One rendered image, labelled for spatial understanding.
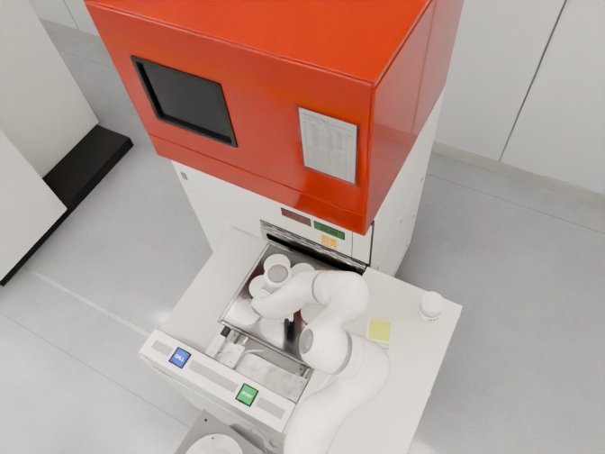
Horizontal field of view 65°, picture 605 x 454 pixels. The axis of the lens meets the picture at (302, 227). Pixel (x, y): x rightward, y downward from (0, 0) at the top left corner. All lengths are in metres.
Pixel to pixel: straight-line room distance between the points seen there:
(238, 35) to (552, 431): 2.24
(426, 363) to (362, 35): 0.99
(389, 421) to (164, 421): 1.42
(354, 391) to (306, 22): 0.83
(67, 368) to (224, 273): 1.31
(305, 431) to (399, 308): 0.69
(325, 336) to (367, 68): 0.56
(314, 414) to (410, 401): 0.54
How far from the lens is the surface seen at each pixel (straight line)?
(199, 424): 1.49
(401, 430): 1.54
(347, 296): 1.09
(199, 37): 1.22
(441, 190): 3.17
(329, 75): 1.06
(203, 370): 1.64
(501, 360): 2.72
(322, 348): 1.01
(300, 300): 1.32
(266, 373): 1.68
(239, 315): 1.74
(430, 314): 1.59
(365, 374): 1.08
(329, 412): 1.08
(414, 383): 1.58
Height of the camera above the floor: 2.47
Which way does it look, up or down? 57 degrees down
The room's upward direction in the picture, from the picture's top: 8 degrees counter-clockwise
